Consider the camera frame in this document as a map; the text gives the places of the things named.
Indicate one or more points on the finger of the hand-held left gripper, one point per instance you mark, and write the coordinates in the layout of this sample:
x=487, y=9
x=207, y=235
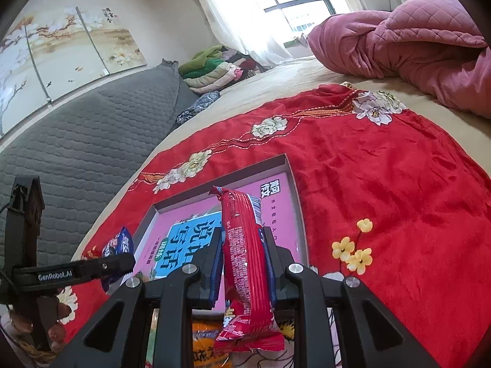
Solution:
x=107, y=266

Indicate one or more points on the pink book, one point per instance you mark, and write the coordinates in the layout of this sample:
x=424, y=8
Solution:
x=284, y=214

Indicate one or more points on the grey quilted headboard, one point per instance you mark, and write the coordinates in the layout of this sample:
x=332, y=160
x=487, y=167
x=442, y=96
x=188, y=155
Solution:
x=96, y=130

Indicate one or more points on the blue cookie packet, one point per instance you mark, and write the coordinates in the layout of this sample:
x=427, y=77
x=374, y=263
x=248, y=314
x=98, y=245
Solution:
x=121, y=243

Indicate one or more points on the dark patterned cloth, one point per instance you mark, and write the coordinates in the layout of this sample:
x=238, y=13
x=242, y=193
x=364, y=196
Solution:
x=197, y=107

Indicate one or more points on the red floral cloth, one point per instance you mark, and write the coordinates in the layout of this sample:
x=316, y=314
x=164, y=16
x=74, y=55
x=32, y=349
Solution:
x=383, y=199

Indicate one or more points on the blossom wall painting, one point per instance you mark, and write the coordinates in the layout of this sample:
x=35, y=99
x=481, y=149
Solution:
x=76, y=46

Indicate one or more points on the beige bed sheet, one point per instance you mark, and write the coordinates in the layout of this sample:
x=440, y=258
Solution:
x=268, y=80

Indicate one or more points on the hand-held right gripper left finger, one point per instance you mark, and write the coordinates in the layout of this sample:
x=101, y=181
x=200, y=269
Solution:
x=215, y=276

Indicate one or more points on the orange snack packet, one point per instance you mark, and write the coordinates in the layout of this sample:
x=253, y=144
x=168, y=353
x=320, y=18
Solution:
x=209, y=341

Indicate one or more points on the red snack bar packet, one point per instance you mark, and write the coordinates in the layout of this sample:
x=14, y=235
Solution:
x=243, y=268

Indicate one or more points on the pink quilt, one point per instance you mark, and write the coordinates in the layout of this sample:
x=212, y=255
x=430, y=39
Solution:
x=402, y=46

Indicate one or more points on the stack of folded clothes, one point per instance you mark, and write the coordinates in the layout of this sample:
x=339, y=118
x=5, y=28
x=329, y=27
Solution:
x=214, y=69

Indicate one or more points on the person's left hand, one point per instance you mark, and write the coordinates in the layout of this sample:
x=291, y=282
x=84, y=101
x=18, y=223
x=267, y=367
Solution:
x=57, y=314

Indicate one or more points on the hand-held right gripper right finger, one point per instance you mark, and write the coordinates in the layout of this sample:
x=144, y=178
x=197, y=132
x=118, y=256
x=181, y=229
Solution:
x=273, y=283

